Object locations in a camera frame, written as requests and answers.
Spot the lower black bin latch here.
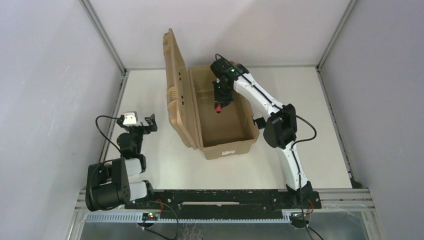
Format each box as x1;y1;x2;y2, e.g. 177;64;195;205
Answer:
253;117;267;130

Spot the tan plastic storage bin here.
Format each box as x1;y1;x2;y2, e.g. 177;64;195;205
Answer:
163;28;259;160

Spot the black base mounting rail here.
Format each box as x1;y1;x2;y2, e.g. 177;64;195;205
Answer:
124;189;322;220

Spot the left aluminium frame post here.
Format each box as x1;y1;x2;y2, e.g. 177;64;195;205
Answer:
79;0;127;75

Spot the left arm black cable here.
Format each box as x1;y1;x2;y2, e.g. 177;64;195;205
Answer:
85;115;125;212

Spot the right control board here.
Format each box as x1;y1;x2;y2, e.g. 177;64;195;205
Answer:
289;212;311;222

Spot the right aluminium frame post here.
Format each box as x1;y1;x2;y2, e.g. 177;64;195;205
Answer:
316;0;359;71

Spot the red black screwdriver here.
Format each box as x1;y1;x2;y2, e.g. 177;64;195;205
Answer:
215;104;222;114

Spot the aluminium frame post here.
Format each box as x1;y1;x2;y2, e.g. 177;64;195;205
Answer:
316;0;359;71
79;0;127;75

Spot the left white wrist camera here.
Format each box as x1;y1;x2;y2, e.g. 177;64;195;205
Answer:
122;111;139;127

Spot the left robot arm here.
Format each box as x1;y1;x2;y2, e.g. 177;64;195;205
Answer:
85;111;158;212

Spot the control board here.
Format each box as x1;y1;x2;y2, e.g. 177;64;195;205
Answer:
141;212;160;222
289;212;311;222

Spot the left control board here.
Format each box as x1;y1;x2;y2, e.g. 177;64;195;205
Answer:
141;212;160;222

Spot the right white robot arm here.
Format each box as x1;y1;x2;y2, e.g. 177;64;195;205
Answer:
210;53;313;204

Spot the slotted grey cable duct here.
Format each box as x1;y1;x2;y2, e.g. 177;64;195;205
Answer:
85;212;292;224

